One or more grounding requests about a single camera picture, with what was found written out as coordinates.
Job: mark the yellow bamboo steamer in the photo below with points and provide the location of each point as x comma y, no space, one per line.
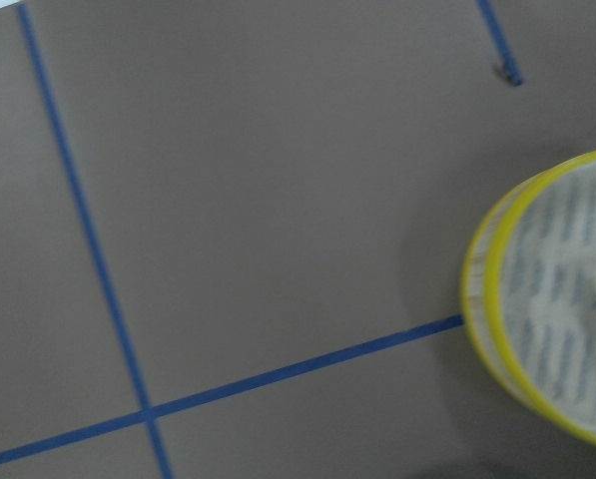
527,297

